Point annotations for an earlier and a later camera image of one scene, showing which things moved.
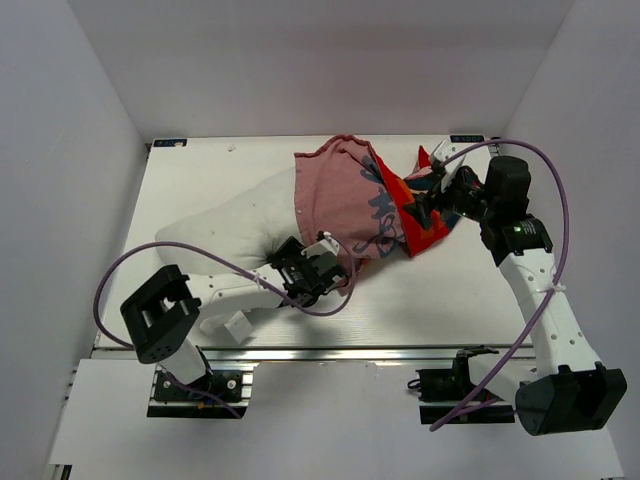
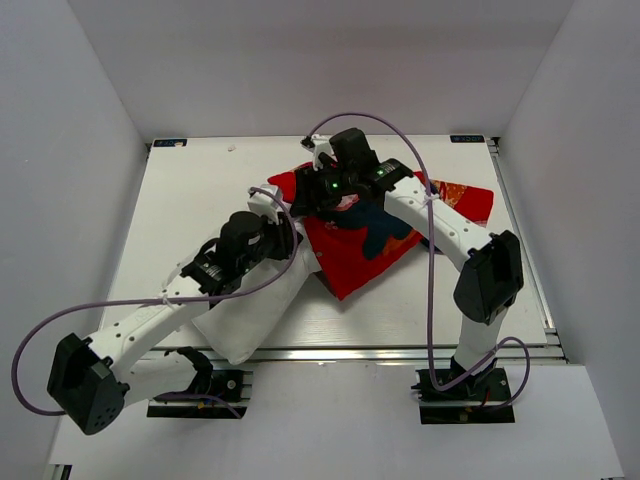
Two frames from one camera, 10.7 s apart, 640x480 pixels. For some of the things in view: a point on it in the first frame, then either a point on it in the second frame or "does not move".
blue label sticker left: x=169 y=142 does not move
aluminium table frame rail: x=323 y=354 does not move
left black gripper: x=291 y=249 to x=284 y=236
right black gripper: x=424 y=203 to x=308 y=180
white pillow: x=246 y=228 to x=238 y=321
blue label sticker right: x=468 y=138 does not move
